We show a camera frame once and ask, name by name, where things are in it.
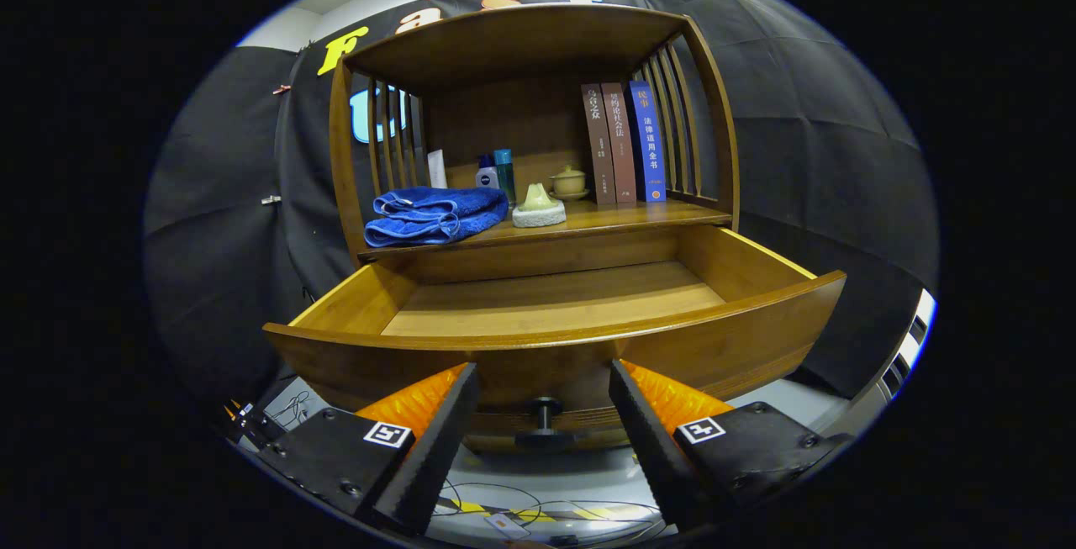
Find reddish brown book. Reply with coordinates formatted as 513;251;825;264
601;82;638;203

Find wooden drawer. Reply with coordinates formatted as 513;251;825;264
263;224;847;453

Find black drawer knob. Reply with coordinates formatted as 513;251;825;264
514;398;577;451

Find dark brown book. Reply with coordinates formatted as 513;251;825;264
581;83;617;205

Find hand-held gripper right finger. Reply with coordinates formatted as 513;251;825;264
608;358;850;533

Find floor cables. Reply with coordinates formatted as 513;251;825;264
437;482;665;546

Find wooden countertop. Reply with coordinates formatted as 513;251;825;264
357;198;732;262

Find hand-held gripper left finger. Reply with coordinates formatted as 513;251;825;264
256;362;480;537

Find teal glass bottle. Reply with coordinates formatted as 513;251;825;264
493;148;516;205

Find blue towel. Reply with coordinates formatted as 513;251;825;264
363;186;510;248

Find wooden cabinet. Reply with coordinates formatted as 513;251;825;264
328;3;741;453

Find beige lidded tea cup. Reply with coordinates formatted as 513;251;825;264
549;165;590;201

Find blue book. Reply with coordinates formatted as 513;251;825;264
625;80;667;203

